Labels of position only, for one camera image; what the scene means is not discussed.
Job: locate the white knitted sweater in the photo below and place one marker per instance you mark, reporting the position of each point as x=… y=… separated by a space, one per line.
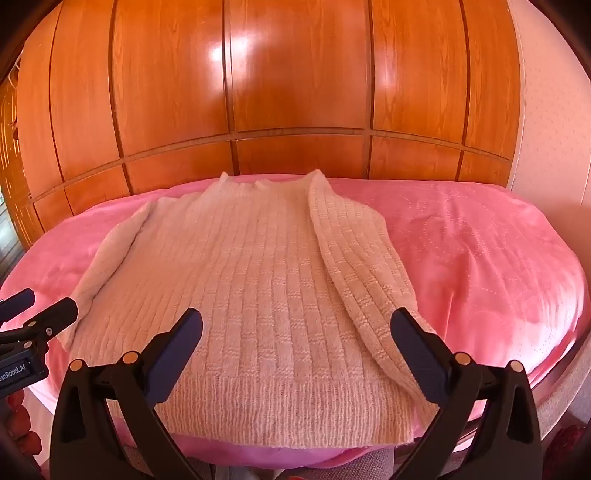
x=258 y=300

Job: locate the beige bed frame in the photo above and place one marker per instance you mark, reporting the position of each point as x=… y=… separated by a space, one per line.
x=565 y=392

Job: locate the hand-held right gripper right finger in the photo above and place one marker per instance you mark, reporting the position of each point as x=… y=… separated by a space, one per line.
x=418 y=355

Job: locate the pink blanket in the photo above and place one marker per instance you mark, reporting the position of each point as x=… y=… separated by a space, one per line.
x=485 y=258

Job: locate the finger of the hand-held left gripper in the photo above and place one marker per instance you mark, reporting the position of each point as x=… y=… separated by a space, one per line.
x=53 y=318
x=18 y=304

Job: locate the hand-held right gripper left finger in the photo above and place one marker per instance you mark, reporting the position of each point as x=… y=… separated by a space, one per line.
x=178 y=355

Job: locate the red floral cloth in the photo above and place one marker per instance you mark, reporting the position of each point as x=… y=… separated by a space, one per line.
x=23 y=424

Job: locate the wooden panelled headboard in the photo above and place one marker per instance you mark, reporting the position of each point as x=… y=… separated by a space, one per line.
x=295 y=78

